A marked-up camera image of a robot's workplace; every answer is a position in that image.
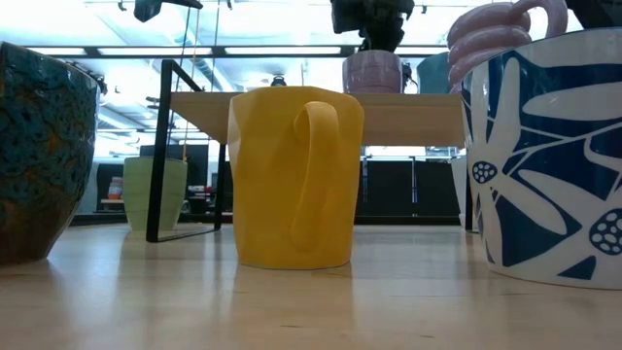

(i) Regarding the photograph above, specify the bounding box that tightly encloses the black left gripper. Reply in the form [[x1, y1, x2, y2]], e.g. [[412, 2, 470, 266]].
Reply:
[[359, 0, 416, 53]]

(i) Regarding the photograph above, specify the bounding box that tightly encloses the purple ribbed mug white handle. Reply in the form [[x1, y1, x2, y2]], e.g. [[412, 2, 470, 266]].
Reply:
[[341, 49, 404, 94]]

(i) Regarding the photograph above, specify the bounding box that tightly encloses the pink ringed mug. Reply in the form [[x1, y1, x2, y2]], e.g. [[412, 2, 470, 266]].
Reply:
[[445, 0, 570, 94]]

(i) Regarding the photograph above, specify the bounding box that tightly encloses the blue white floral mug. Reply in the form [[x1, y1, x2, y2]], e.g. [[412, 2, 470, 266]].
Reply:
[[460, 27, 622, 292]]

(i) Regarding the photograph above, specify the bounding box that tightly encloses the yellow faceted mug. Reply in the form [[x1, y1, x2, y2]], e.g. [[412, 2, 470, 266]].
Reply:
[[226, 86, 365, 271]]

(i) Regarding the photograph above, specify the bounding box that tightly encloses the green ribbed mug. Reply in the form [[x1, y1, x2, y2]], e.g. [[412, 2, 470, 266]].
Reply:
[[122, 156, 189, 232]]

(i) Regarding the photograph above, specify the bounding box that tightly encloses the dark teal speckled mug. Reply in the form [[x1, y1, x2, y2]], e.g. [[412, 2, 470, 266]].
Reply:
[[0, 41, 101, 267]]

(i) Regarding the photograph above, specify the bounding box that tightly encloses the wooden shelf with black legs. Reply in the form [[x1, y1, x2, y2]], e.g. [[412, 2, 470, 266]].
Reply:
[[145, 58, 475, 243]]

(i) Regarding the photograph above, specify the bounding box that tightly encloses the black cabinet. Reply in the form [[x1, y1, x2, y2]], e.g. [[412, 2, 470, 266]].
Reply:
[[357, 157, 463, 226]]

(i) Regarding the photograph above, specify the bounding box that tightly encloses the black aluminium table frame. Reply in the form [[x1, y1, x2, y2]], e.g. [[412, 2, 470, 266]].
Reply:
[[70, 212, 467, 228]]

